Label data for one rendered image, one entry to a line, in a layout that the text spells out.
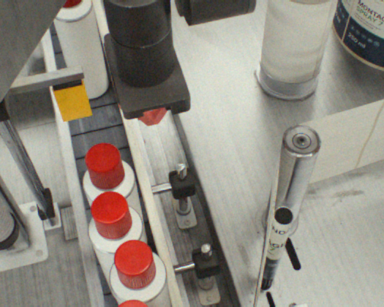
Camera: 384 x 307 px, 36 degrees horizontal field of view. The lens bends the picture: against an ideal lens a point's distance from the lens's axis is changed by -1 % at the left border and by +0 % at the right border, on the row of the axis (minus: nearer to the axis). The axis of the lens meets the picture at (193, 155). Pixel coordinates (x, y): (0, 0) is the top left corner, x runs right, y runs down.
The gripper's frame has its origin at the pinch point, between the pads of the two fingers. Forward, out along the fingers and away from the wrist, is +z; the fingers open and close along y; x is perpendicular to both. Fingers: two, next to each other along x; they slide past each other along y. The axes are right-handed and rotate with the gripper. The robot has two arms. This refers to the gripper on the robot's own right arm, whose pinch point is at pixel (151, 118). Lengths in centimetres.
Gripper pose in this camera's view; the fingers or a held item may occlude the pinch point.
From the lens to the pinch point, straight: 64.9
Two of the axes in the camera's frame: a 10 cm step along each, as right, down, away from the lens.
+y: -2.6, -8.2, 5.1
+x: -9.7, 2.3, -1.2
